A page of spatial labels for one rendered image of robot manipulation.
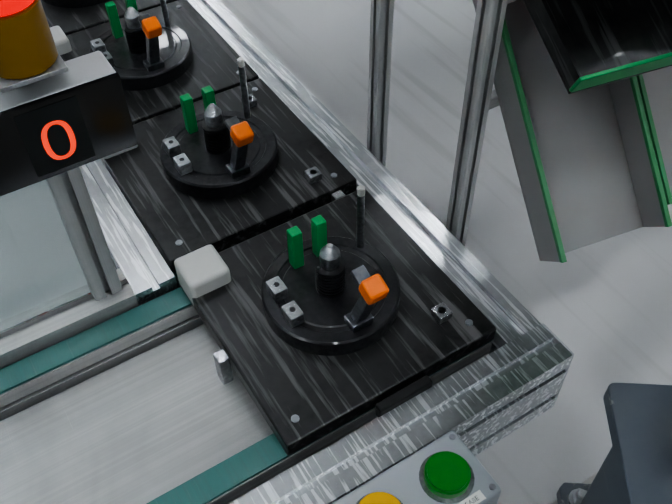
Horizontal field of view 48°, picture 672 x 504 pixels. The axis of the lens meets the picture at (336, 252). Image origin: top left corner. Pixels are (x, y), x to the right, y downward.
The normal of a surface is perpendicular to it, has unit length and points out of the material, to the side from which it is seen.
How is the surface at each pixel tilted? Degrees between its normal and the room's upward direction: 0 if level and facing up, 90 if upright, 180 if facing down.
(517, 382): 0
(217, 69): 0
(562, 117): 45
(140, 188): 0
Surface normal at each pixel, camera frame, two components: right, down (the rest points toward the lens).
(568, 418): -0.01, -0.66
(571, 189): 0.25, 0.02
